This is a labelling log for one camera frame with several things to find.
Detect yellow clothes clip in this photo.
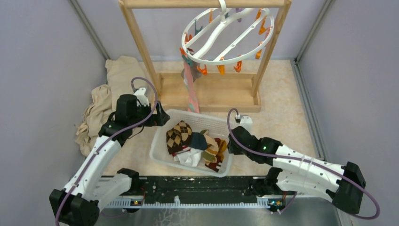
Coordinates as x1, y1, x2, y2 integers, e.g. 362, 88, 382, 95
217, 65, 225, 76

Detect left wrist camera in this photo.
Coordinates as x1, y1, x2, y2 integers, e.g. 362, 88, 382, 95
133, 87, 150, 107

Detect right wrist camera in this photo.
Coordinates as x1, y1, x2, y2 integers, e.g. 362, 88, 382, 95
235, 114, 253, 132

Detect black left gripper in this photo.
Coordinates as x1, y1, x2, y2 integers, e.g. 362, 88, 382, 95
129, 100, 170, 129

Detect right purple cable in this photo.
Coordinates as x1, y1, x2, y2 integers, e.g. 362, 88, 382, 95
226, 108, 381, 220

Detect pink sock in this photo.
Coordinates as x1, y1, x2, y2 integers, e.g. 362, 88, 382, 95
184, 62, 200, 113

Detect grey ribbed sock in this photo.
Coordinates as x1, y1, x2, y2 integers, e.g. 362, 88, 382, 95
181, 62, 202, 82

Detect mustard yellow sock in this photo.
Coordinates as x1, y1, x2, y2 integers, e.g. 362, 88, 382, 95
215, 138, 227, 162

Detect wooden hanger stand frame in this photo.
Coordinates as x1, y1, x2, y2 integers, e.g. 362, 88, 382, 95
119, 0, 292, 113

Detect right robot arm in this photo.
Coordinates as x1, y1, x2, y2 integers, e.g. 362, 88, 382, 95
228, 126, 366, 214

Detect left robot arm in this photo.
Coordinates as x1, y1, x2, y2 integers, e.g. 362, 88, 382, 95
49, 94, 170, 226

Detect white round clip hanger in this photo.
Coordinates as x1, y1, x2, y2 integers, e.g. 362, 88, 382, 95
180, 0, 276, 66

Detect beige striped ribbed sock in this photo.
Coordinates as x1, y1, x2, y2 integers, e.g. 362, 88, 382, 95
200, 129, 223, 172

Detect beige crumpled cloth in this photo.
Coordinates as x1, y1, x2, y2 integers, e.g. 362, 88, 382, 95
75, 56, 146, 157

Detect orange clothes clip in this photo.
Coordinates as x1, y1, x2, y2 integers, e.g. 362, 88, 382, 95
197, 65, 208, 76

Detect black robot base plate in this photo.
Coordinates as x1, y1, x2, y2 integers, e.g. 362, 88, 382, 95
111, 167, 297, 205

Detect red white striped sock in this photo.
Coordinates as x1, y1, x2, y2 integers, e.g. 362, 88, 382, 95
172, 145, 191, 156

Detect argyle brown sock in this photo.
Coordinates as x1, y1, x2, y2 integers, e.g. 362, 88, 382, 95
166, 121, 192, 154

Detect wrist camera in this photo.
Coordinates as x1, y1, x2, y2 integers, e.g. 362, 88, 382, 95
133, 87, 150, 107
235, 114, 253, 132

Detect aluminium rail front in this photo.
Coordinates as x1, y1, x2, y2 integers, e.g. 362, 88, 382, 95
64, 176, 347, 210

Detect dark blue sock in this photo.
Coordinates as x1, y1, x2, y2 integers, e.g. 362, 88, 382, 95
188, 132, 207, 151

